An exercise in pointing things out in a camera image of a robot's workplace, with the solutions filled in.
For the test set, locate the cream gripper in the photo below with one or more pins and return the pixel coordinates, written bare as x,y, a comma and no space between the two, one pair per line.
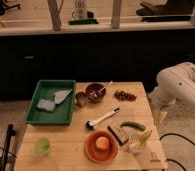
159,116

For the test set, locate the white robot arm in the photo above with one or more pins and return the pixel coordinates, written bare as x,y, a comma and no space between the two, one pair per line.
176,82

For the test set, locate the clear cup with corn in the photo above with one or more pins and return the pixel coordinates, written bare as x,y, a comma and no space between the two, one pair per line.
132,150

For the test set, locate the small metal cup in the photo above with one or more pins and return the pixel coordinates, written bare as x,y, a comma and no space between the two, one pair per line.
81,99

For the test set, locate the green plastic cup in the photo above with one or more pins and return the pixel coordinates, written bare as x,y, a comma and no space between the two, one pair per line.
42,146

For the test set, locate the green cucumber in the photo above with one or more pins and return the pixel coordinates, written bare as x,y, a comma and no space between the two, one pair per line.
134,125

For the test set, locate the brown rectangular block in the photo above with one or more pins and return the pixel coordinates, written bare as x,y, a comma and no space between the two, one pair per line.
119,133

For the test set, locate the orange fruit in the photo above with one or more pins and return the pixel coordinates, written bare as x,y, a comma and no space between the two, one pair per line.
102,143

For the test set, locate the spoon in bowl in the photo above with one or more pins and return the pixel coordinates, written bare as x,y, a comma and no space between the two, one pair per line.
94,93

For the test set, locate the dark red bowl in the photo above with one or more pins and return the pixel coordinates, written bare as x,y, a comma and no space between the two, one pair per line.
95,87

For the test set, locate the orange plate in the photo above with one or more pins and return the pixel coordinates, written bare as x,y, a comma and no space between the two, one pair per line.
100,156

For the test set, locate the grey triangular cloth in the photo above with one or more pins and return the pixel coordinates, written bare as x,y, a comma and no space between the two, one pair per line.
61,95

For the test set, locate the green plastic tray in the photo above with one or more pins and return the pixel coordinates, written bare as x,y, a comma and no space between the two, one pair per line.
62,114

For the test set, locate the grey sponge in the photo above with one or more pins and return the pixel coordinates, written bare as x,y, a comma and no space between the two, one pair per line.
46,105

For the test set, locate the green book on shelf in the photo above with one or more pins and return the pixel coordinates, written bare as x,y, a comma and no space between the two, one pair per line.
83,21

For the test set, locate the white mug on shelf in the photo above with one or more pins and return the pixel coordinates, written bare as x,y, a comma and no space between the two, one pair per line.
80,9

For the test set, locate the black stand pole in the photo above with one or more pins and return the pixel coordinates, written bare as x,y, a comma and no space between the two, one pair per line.
9,134

